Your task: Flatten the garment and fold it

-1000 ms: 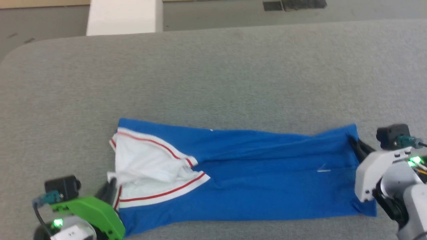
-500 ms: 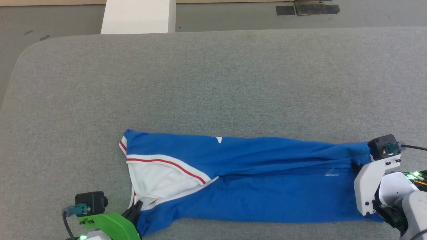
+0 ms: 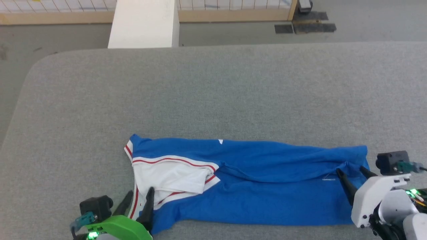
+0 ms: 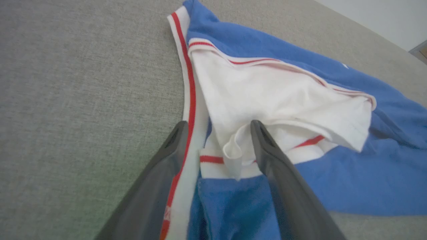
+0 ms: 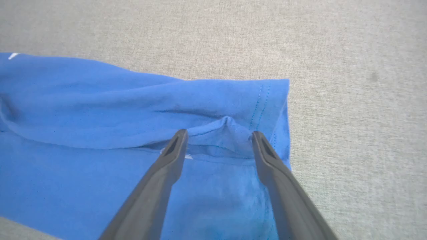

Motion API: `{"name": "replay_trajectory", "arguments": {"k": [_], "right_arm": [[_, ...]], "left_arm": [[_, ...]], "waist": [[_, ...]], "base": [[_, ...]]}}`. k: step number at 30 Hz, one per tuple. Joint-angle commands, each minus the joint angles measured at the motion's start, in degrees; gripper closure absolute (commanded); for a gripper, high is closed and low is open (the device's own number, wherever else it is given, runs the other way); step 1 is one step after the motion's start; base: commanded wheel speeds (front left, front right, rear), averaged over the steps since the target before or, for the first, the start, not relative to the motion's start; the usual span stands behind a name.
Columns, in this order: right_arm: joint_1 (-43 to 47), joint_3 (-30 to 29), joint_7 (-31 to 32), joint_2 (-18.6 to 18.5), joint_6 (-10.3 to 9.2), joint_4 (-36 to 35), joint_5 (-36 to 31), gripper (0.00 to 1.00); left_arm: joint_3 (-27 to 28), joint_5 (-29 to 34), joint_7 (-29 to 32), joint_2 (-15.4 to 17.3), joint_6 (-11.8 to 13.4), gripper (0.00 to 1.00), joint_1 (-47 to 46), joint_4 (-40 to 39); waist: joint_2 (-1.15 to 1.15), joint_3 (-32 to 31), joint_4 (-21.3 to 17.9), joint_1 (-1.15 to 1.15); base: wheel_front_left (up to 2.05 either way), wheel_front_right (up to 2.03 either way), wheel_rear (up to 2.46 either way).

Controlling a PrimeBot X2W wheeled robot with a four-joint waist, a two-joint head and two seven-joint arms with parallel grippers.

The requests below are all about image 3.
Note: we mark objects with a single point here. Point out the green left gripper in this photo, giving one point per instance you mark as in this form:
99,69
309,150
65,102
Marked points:
123,228

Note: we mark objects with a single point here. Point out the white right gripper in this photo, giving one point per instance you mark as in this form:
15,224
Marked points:
367,196

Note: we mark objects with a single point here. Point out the blue white red-striped shirt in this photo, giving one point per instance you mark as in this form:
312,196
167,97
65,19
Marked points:
260,193

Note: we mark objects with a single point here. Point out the grey fabric sofa seat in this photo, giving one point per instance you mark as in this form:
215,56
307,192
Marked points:
233,83

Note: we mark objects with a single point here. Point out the white rectangular box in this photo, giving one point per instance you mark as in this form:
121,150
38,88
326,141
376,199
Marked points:
143,26

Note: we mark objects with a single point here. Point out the grey metal partition foot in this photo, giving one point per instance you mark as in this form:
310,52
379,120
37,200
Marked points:
305,5

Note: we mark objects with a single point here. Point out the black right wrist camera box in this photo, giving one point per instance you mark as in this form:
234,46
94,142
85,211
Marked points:
390,161

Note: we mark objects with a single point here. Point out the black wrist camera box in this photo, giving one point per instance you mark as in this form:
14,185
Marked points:
95,206
390,161

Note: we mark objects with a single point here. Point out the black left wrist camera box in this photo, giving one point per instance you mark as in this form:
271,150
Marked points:
95,206

